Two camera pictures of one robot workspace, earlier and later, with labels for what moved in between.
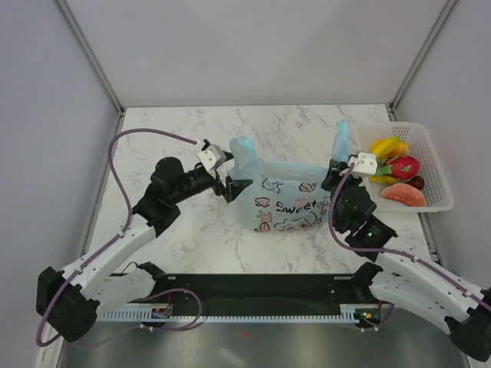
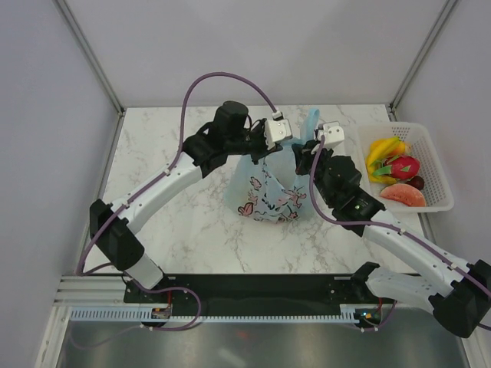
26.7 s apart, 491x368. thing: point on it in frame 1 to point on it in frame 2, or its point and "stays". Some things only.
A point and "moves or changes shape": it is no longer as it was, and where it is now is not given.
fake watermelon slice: [405, 193] stays
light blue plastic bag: [284, 197] moves or changes shape
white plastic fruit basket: [437, 188] stays
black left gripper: [233, 187] to [265, 149]
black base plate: [256, 294] stays
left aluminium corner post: [85, 44] stays
